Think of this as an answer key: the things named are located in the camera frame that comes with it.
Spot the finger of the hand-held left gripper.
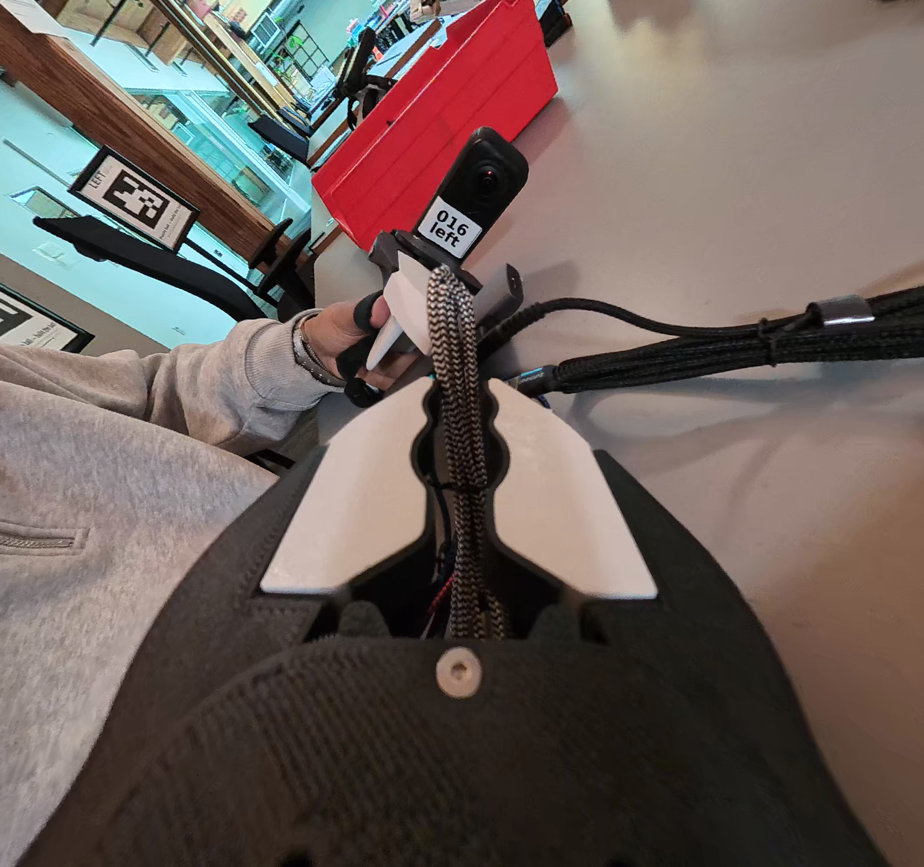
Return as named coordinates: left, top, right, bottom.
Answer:
left=383, top=264, right=437, bottom=354

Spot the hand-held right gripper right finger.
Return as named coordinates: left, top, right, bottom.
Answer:
left=484, top=380, right=659, bottom=601

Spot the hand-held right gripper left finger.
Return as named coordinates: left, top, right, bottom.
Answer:
left=260, top=380, right=437, bottom=597

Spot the black-and-white braided cable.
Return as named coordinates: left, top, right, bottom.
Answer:
left=424, top=264, right=510, bottom=640

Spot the grey metal adapter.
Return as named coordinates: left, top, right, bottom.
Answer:
left=473, top=264, right=524, bottom=316

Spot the person's left forearm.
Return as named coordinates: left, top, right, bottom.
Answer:
left=0, top=310, right=344, bottom=460

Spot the white desk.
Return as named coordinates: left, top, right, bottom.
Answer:
left=307, top=0, right=924, bottom=867

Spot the person's left hand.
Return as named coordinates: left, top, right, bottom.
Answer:
left=310, top=293, right=405, bottom=392

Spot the red plastic bin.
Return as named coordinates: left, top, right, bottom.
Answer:
left=312, top=0, right=558, bottom=251

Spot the black office chair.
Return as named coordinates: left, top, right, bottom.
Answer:
left=335, top=26, right=397, bottom=128
left=249, top=217, right=316, bottom=308

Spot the small black box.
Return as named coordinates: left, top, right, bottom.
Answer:
left=534, top=0, right=573, bottom=47

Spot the black-and-white marker sign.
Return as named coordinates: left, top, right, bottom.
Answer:
left=0, top=282, right=95, bottom=356
left=68, top=145, right=199, bottom=255

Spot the person's grey sweatshirt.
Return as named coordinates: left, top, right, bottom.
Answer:
left=0, top=405, right=290, bottom=867

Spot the wooden railing beam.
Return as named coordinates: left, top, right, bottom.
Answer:
left=0, top=1, right=293, bottom=265

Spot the beaded bracelet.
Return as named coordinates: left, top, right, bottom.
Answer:
left=291, top=315, right=346, bottom=386

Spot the black braided cable bundle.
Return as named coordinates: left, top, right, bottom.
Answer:
left=473, top=286, right=924, bottom=397

